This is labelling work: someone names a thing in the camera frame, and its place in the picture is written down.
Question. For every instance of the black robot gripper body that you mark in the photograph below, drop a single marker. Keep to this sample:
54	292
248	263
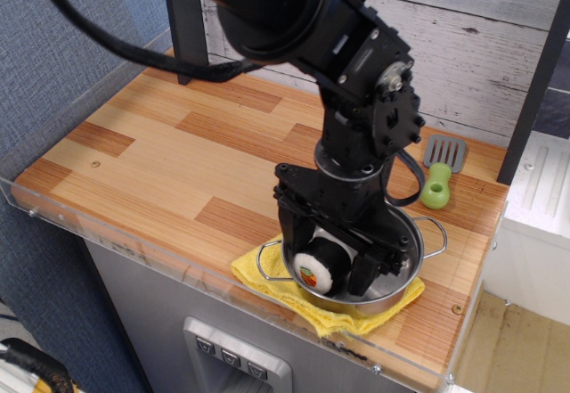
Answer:
354	207

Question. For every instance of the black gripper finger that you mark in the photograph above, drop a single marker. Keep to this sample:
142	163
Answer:
365	270
297	229

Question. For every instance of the plush sushi roll toy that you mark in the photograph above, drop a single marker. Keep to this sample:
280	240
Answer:
324	264

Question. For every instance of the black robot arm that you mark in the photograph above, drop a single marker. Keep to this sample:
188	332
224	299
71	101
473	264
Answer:
361	66

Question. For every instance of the yellow cloth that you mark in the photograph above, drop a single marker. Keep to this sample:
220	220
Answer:
329	317

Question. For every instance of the stainless steel pot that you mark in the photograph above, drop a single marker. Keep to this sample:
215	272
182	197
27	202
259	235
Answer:
429	239

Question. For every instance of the silver dispenser button panel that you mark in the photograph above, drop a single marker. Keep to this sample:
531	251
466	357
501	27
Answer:
224	363

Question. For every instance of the white toy sink counter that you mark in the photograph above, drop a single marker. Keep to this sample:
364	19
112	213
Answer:
528	264

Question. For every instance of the clear acrylic table guard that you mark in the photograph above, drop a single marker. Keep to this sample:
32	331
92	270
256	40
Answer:
169	184

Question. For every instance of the black yellow object bottom left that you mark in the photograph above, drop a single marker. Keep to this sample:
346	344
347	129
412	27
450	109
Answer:
25	368

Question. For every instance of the grey spatula green handle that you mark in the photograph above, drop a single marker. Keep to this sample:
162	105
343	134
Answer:
443	157

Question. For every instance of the black right shelf post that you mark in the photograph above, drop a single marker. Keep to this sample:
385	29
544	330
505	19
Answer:
548	60

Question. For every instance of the black shelf post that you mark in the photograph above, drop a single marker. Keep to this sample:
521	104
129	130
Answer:
548	60
187	31

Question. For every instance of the black left shelf post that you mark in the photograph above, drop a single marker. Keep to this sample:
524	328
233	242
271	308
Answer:
187	31

